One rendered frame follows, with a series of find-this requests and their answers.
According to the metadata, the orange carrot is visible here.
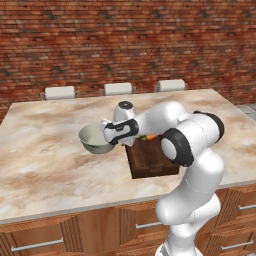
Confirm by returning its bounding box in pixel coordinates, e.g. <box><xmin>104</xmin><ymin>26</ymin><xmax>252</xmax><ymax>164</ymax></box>
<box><xmin>141</xmin><ymin>133</ymin><xmax>160</xmax><ymax>142</ymax></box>

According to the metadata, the white stool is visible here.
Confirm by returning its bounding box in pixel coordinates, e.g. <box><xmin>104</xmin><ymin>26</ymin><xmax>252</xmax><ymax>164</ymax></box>
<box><xmin>43</xmin><ymin>85</ymin><xmax>77</xmax><ymax>101</ymax></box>
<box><xmin>156</xmin><ymin>78</ymin><xmax>187</xmax><ymax>93</ymax></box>
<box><xmin>103</xmin><ymin>82</ymin><xmax>135</xmax><ymax>97</ymax></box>

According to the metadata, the wooden drawer front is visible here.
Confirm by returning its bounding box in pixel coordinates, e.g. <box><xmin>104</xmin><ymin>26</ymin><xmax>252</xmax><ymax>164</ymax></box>
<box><xmin>7</xmin><ymin>221</ymin><xmax>74</xmax><ymax>256</ymax></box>
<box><xmin>119</xmin><ymin>201</ymin><xmax>172</xmax><ymax>242</ymax></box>
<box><xmin>229</xmin><ymin>187</ymin><xmax>256</xmax><ymax>225</ymax></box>
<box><xmin>207</xmin><ymin>227</ymin><xmax>256</xmax><ymax>256</ymax></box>

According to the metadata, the dark wooden tray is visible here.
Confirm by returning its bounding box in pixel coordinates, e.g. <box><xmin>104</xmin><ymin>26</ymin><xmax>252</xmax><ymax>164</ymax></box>
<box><xmin>124</xmin><ymin>134</ymin><xmax>181</xmax><ymax>180</ymax></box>

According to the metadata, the silver drawer handle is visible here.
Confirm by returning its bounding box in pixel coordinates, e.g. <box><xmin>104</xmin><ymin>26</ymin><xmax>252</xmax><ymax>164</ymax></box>
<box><xmin>10</xmin><ymin>236</ymin><xmax>65</xmax><ymax>253</ymax></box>
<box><xmin>237</xmin><ymin>203</ymin><xmax>256</xmax><ymax>212</ymax></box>
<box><xmin>135</xmin><ymin>220</ymin><xmax>165</xmax><ymax>230</ymax></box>
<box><xmin>220</xmin><ymin>240</ymin><xmax>255</xmax><ymax>251</ymax></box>

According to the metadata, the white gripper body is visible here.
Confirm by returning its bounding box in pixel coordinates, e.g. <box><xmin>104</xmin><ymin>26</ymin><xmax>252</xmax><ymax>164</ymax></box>
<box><xmin>101</xmin><ymin>119</ymin><xmax>119</xmax><ymax>146</ymax></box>

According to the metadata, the grey-green bowl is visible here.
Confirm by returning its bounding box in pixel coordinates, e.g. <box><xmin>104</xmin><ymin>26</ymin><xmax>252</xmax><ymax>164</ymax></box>
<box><xmin>78</xmin><ymin>123</ymin><xmax>117</xmax><ymax>155</ymax></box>

